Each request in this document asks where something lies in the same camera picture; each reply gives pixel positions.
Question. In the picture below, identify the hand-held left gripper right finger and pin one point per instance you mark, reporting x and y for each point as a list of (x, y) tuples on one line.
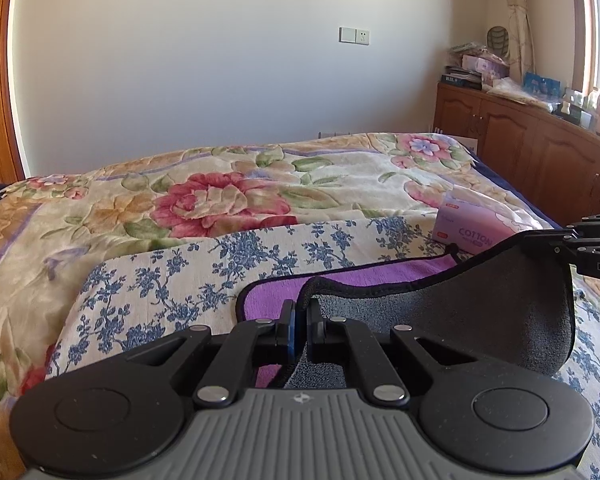
[(314, 330)]

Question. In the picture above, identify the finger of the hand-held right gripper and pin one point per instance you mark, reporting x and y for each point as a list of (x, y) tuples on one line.
[(597, 222), (545, 245)]

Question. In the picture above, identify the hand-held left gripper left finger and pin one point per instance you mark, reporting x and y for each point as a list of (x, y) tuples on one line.
[(289, 330)]

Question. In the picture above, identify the purple and grey towel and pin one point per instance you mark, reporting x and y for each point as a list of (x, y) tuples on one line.
[(480, 300)]

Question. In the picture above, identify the dark blue bed sheet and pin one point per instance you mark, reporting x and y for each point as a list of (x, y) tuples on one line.
[(520, 190)]

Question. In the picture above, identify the pink tissue packet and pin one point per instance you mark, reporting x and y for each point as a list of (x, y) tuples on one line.
[(467, 227)]

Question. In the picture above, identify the wooden cabinet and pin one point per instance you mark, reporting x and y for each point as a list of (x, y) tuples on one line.
[(530, 145)]

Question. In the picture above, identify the row of small bottles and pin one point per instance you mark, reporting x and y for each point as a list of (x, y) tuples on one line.
[(587, 105)]

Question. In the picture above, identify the white blue-flowered bed cloth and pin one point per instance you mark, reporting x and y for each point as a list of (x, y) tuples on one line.
[(180, 280)]

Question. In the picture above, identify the blue printed packet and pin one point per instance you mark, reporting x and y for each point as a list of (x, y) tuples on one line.
[(541, 85)]

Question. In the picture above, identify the cream red-flowered blanket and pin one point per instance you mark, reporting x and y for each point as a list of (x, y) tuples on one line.
[(205, 195)]

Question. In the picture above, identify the cream plastic bag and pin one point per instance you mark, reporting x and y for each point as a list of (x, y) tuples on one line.
[(510, 89)]

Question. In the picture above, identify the stack of dark books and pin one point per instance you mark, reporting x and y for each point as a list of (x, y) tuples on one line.
[(461, 78)]

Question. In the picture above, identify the pink printed box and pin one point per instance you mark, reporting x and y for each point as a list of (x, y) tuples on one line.
[(482, 66)]

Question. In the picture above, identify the white radiator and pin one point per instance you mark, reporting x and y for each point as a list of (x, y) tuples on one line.
[(336, 133)]

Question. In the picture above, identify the green ribbed ornament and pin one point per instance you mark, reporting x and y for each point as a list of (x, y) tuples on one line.
[(499, 42)]

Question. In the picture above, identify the patterned cream curtain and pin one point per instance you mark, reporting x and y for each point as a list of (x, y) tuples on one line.
[(519, 20)]

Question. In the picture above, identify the wooden window frame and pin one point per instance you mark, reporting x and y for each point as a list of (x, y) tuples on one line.
[(587, 30)]

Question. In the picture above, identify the white wall switch plate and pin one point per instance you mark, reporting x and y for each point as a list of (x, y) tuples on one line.
[(354, 35)]

